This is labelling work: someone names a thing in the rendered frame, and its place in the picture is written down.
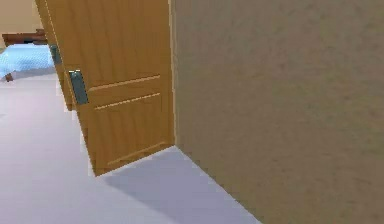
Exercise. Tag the orange wooden room door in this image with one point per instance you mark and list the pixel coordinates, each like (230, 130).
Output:
(123, 66)
(61, 80)

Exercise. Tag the bed with light blue cover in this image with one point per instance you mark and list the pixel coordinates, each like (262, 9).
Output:
(25, 56)

